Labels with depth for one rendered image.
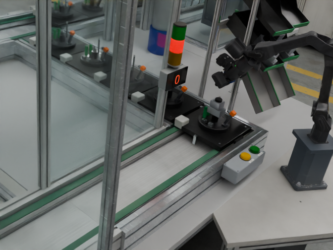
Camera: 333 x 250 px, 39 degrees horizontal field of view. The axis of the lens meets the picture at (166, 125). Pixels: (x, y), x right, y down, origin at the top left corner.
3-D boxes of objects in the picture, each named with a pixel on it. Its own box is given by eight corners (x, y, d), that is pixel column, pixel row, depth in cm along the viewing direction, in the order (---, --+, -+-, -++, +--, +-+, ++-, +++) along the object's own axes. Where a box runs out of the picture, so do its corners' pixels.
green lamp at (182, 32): (187, 38, 171) (189, 26, 169) (179, 41, 168) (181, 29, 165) (177, 34, 174) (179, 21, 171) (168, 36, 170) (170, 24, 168)
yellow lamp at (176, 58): (183, 63, 176) (185, 51, 174) (175, 67, 173) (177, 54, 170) (173, 58, 179) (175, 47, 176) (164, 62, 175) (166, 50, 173)
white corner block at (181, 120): (188, 126, 198) (190, 118, 196) (181, 130, 195) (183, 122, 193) (179, 122, 201) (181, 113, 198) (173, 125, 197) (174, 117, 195)
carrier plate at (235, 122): (250, 131, 202) (251, 126, 201) (219, 152, 186) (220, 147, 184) (206, 107, 214) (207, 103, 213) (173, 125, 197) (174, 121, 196)
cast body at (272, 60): (274, 65, 204) (283, 54, 198) (269, 69, 201) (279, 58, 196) (259, 52, 205) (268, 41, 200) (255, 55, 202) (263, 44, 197)
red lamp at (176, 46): (185, 51, 174) (187, 39, 171) (177, 54, 170) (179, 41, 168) (175, 46, 176) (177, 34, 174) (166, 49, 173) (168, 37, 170)
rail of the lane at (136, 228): (263, 150, 208) (269, 129, 202) (122, 256, 146) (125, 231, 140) (252, 144, 210) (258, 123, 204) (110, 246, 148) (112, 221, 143)
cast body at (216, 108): (224, 114, 196) (228, 100, 192) (218, 118, 193) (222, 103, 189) (208, 106, 200) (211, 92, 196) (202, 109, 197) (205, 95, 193)
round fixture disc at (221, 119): (236, 126, 200) (237, 122, 199) (217, 137, 190) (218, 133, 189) (209, 112, 207) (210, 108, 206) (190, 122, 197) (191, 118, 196)
